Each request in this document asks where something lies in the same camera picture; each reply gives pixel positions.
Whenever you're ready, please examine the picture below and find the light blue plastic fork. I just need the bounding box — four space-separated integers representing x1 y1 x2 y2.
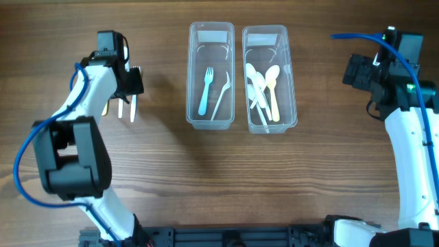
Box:
198 67 214 115

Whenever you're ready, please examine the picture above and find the white plastic spoon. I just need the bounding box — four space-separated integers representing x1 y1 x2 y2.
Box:
247 84 269 134
256 72 272 121
250 64 281 110
245 63 261 106

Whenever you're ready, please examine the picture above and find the yellow plastic spoon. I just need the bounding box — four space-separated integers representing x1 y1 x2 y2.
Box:
268 79 280 122

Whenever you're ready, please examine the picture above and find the white plastic fork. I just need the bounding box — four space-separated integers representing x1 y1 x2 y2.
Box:
130 67 143 122
118 99 124 119
211 72 230 121

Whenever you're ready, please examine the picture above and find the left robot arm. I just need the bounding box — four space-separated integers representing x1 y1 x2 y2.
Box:
14 30 152 246

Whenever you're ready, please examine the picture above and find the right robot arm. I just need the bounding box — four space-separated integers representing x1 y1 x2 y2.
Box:
321 27 438 246

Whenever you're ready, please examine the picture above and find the left clear plastic container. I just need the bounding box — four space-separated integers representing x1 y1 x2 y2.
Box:
186 22 235 130

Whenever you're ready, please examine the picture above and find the clear plastic container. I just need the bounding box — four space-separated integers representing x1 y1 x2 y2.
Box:
186 22 235 130
242 25 298 134

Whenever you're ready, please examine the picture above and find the right clear plastic container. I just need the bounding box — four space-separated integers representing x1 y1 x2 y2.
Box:
242 25 298 134

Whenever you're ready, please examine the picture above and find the yellow plastic fork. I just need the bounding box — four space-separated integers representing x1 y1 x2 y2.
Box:
102 102 109 116

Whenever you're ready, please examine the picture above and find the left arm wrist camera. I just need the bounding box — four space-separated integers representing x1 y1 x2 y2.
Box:
123 45 130 72

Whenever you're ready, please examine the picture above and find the left blue cable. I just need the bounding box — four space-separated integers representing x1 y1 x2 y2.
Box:
12 62 121 247

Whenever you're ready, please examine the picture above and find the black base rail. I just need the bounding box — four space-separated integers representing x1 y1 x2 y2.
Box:
78 224 330 247

